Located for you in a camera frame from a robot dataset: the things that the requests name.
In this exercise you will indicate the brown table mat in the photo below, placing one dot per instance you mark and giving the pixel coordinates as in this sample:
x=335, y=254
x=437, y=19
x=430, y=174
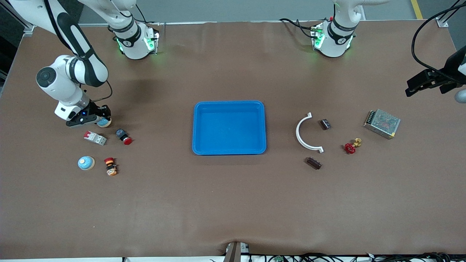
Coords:
x=233, y=203

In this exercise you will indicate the white red circuit breaker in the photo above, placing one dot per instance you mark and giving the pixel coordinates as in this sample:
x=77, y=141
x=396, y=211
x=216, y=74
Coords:
x=95, y=138

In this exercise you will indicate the short black capacitor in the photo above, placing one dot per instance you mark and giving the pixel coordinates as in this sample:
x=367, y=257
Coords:
x=325, y=124

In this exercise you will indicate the blue round bell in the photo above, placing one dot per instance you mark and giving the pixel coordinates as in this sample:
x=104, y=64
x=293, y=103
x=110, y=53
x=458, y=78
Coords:
x=105, y=123
x=86, y=163

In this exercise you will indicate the blue plastic tray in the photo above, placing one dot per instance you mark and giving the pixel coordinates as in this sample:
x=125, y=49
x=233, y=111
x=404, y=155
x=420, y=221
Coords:
x=229, y=127

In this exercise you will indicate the metal mesh power supply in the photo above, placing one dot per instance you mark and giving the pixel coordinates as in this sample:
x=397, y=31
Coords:
x=382, y=123

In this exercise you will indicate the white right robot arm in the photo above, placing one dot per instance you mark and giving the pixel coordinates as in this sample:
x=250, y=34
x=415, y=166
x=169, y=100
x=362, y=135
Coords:
x=58, y=78

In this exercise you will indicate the black red push button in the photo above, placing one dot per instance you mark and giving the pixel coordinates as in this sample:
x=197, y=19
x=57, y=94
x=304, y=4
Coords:
x=122, y=134

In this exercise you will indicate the aluminium frame profile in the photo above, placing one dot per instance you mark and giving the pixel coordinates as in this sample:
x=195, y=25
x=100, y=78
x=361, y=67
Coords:
x=29, y=30
x=442, y=23

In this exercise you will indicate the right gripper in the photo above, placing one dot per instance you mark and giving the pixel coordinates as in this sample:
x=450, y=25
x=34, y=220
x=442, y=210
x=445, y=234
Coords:
x=93, y=108

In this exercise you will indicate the grey metal table bracket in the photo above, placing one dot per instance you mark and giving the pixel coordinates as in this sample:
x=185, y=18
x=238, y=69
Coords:
x=235, y=253

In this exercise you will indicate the long black capacitor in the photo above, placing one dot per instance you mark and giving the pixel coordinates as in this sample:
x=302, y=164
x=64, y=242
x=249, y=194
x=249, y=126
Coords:
x=314, y=163

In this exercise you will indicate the red orange emergency stop button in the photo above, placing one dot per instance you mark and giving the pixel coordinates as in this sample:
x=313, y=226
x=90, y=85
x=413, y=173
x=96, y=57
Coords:
x=111, y=168

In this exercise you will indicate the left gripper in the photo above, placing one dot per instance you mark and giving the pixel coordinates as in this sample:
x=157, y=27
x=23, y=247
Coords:
x=450, y=75

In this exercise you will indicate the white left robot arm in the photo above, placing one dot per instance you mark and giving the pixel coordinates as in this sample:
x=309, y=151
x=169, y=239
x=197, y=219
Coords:
x=333, y=40

